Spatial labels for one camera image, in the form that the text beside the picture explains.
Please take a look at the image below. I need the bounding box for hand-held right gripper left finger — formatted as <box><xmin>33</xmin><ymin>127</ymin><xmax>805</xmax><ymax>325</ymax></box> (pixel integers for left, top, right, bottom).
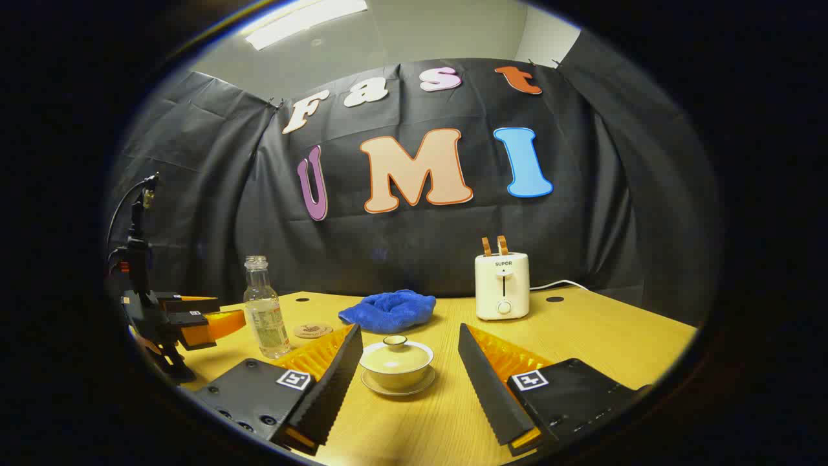
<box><xmin>193</xmin><ymin>322</ymin><xmax>364</xmax><ymax>457</ymax></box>

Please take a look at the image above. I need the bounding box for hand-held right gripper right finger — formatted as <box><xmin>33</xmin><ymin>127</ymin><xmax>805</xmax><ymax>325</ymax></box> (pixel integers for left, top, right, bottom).
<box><xmin>458</xmin><ymin>324</ymin><xmax>651</xmax><ymax>457</ymax></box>

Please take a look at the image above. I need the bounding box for clear plastic water bottle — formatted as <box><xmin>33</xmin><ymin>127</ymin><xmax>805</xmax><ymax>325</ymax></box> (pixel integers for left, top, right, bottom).
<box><xmin>243</xmin><ymin>256</ymin><xmax>292</xmax><ymax>360</ymax></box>

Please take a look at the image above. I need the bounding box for cream teacup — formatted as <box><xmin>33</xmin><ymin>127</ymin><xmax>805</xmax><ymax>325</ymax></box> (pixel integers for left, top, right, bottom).
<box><xmin>359</xmin><ymin>359</ymin><xmax>435</xmax><ymax>391</ymax></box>

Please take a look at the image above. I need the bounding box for cream teacup lid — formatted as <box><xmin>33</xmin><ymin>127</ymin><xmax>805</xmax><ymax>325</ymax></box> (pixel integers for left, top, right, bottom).
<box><xmin>362</xmin><ymin>335</ymin><xmax>433</xmax><ymax>375</ymax></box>

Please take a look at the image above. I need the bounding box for cream saucer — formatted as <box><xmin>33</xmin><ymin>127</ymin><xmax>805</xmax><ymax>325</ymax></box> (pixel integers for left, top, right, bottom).
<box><xmin>360</xmin><ymin>369</ymin><xmax>437</xmax><ymax>397</ymax></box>

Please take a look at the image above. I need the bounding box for blue towel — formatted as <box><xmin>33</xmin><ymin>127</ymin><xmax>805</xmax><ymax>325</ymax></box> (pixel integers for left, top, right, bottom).
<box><xmin>338</xmin><ymin>289</ymin><xmax>437</xmax><ymax>335</ymax></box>

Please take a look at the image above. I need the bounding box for cream toaster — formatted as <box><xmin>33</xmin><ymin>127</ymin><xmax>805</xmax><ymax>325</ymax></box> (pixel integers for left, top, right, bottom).
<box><xmin>474</xmin><ymin>252</ymin><xmax>531</xmax><ymax>321</ymax></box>

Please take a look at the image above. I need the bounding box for ceiling light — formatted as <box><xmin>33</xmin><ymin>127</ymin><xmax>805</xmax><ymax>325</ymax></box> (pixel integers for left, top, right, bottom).
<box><xmin>243</xmin><ymin>0</ymin><xmax>368</xmax><ymax>51</ymax></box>

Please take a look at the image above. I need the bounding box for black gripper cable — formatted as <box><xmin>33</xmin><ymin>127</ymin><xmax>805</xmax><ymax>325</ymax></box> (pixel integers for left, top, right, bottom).
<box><xmin>106</xmin><ymin>173</ymin><xmax>160</xmax><ymax>260</ymax></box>

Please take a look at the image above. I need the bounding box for white toaster cable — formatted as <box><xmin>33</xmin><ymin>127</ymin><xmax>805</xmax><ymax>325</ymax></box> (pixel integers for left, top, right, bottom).
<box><xmin>529</xmin><ymin>279</ymin><xmax>591</xmax><ymax>293</ymax></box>

